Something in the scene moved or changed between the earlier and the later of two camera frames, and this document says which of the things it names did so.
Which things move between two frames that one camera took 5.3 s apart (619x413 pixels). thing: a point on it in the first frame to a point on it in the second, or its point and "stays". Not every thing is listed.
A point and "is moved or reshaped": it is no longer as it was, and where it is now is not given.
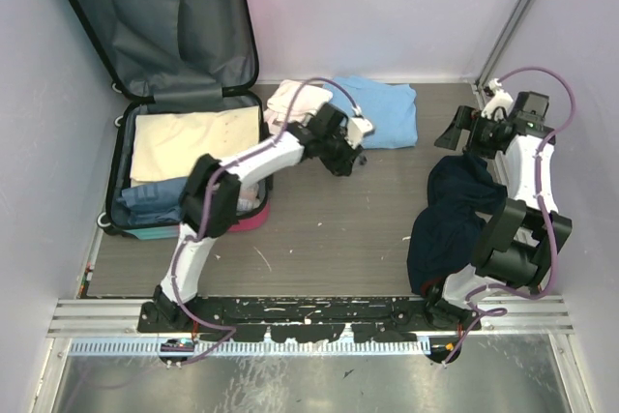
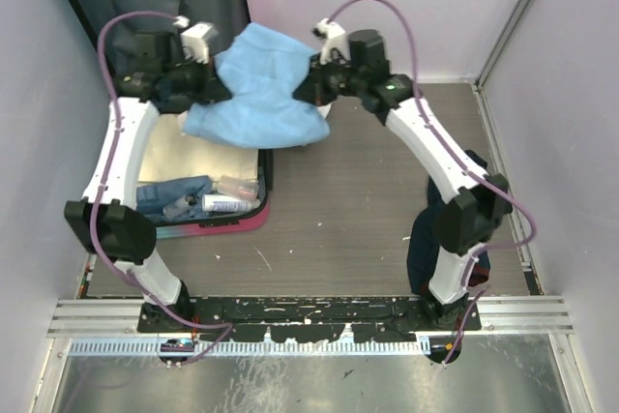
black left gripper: (343, 162) to (211, 90)
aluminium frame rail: (118, 316) stays
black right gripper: (462, 120) to (312, 89)
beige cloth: (166, 145) stays
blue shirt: (391, 108) is moved or reshaped
